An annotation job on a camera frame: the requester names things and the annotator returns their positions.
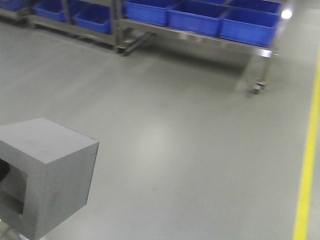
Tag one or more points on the gray square hollow base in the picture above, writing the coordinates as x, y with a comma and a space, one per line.
49, 177

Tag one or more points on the steel shelf cart with bins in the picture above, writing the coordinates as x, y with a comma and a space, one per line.
250, 26

